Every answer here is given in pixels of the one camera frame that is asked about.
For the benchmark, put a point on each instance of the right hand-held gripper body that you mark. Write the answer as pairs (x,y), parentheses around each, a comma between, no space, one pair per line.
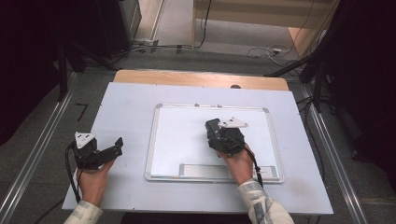
(230,138)

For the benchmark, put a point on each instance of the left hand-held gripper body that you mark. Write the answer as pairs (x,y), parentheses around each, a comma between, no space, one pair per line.
(87,152)

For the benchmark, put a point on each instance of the white whiteboard with metal frame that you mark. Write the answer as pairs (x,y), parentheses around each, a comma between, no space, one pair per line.
(183,140)

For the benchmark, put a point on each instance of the person's right hand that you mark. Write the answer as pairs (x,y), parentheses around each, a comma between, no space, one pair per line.
(241,166)

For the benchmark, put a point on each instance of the person's left hand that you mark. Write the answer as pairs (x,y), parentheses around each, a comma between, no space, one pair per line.
(93,183)

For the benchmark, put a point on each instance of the black tape mark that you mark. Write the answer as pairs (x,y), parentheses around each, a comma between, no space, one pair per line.
(82,110)

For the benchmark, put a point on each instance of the wooden table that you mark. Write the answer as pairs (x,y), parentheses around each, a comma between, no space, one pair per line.
(186,79)

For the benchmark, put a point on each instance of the black metal stand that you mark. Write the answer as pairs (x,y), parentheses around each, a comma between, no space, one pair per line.
(318,87)
(63,74)

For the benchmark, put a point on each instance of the light wooden furniture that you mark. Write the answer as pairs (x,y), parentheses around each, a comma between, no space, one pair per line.
(249,12)

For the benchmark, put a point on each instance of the metal floor rail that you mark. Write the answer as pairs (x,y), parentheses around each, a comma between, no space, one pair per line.
(336,155)
(34,155)

